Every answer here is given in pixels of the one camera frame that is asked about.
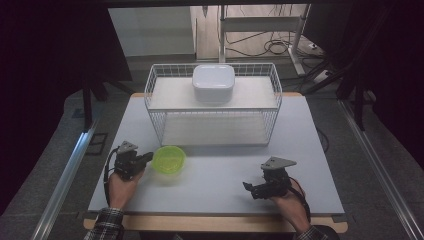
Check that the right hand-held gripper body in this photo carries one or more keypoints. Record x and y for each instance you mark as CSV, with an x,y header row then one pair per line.
x,y
275,181

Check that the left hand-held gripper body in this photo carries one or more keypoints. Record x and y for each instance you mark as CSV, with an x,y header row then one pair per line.
x,y
126,161

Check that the green plastic bowl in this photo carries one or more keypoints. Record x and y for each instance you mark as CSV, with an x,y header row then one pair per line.
x,y
169,160

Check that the white plastic container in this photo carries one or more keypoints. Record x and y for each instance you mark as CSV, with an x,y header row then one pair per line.
x,y
213,82

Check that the person's left hand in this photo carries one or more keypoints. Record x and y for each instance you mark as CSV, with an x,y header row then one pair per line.
x,y
121,191

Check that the person's right hand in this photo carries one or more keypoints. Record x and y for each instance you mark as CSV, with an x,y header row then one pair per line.
x,y
293,208

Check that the black metal stand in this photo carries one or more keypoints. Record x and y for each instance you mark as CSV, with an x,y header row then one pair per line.
x,y
88,106
359,106

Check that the white power strip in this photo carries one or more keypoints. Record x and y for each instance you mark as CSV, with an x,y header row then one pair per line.
x,y
322,76

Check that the dark curtain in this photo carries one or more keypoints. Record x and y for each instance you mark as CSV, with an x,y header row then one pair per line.
x,y
400,66
43,83

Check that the black floor frame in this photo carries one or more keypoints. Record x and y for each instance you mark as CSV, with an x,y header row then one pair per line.
x,y
96,144

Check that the aluminium rail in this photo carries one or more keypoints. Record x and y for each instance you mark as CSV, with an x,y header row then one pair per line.
x,y
63,186
380,170

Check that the white wall panel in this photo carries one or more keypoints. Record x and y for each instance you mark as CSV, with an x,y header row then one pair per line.
x,y
150,30

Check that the white metal desk frame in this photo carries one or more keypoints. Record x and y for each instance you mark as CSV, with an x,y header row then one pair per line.
x,y
260,25

